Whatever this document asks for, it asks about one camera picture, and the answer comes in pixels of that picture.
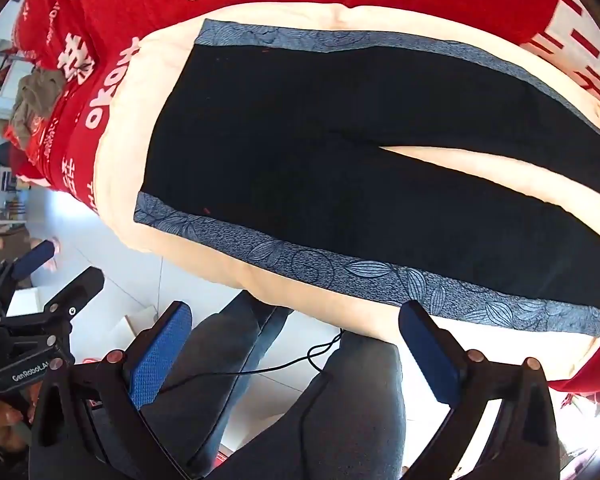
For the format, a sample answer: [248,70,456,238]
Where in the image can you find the person's left leg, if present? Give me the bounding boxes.
[140,290,295,471]

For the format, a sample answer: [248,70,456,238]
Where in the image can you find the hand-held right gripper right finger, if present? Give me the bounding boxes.
[398,300,564,480]

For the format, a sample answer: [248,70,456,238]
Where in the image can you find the black cable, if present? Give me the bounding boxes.
[161,329,344,397]

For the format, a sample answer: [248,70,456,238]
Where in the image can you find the person's left hand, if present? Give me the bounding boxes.
[0,396,32,463]

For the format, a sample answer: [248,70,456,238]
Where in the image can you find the brown crumpled cloth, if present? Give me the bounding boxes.
[10,67,67,150]

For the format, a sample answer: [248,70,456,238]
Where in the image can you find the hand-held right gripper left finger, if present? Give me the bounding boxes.
[28,301,201,480]

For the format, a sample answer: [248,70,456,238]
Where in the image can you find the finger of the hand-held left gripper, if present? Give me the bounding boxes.
[7,267,105,333]
[0,240,58,311]

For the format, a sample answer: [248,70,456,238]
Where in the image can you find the black pants with patterned stripes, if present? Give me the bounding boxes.
[132,19,600,336]

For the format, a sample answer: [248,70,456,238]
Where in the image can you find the cream blanket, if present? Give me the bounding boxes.
[95,2,600,382]

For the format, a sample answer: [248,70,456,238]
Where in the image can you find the person's legs in jeans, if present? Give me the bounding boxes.
[187,330,407,480]

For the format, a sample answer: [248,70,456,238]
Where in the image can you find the cluttered shelf unit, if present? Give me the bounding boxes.
[0,152,32,233]

